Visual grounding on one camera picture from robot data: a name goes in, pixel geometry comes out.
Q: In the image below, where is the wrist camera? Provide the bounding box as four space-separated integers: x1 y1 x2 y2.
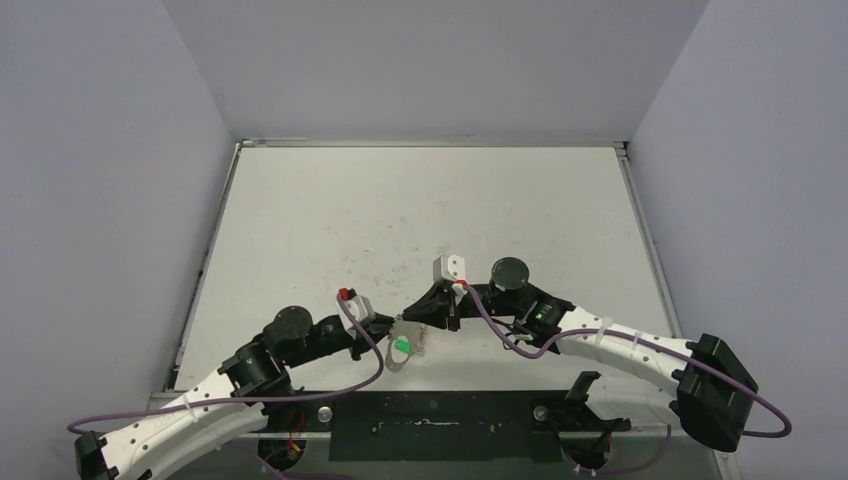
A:
433 255 467 285
336 288 376 326

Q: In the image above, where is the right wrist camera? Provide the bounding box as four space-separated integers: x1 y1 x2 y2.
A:
433 255 467 285

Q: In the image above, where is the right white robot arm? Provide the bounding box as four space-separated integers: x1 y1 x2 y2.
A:
402 255 759 452

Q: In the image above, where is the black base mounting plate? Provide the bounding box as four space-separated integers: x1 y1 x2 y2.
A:
257 372 631 469

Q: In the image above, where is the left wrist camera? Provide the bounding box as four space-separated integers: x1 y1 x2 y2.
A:
336 288 376 326

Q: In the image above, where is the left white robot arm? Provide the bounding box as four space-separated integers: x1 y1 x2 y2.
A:
69 296 395 479

